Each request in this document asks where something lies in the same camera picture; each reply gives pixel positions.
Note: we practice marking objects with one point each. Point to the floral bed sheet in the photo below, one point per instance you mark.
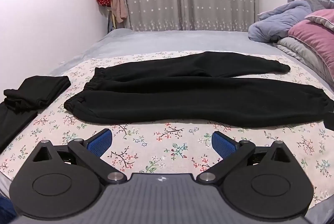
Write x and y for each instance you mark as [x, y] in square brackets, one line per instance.
[161, 140]

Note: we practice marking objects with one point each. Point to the blue-grey blanket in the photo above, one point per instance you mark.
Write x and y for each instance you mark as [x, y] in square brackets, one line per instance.
[276, 20]

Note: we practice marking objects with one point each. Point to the grey quilt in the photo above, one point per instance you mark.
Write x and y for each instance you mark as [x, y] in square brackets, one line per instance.
[300, 52]

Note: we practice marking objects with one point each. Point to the grey bed sheet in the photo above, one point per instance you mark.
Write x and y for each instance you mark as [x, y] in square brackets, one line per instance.
[169, 40]

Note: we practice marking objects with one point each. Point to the black pants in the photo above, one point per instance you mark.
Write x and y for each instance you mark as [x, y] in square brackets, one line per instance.
[39, 91]
[13, 122]
[182, 98]

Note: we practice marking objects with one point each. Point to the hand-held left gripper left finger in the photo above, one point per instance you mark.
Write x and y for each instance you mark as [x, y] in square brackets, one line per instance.
[102, 141]

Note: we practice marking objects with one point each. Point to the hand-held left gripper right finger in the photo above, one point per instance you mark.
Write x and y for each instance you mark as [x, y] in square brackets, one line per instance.
[221, 145]

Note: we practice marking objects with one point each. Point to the pink hanging cloth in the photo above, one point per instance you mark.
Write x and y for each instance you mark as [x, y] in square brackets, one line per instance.
[118, 2]

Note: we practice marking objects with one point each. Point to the pink pillow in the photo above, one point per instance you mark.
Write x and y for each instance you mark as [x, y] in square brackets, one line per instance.
[315, 36]

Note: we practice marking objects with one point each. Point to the folded black pants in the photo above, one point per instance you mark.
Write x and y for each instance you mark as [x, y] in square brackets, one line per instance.
[39, 91]
[13, 122]

